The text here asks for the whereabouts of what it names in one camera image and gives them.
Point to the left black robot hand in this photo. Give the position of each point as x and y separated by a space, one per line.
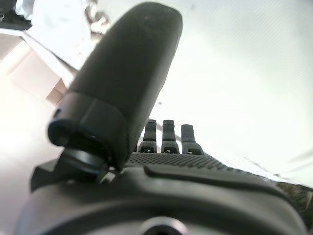
127 73

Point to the white garment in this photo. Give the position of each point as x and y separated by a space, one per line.
56 19

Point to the grey streaked rug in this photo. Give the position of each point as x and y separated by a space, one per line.
298 198

